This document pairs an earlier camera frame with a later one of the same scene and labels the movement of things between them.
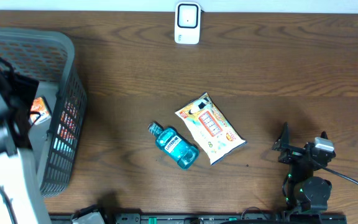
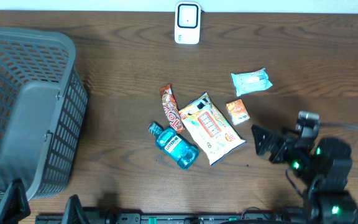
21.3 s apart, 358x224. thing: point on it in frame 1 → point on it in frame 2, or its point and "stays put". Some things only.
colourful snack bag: [218, 136] stays put
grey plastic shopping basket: [48, 58] stays put
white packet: [40, 104] → [238, 111]
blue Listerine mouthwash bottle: [175, 146] stays put
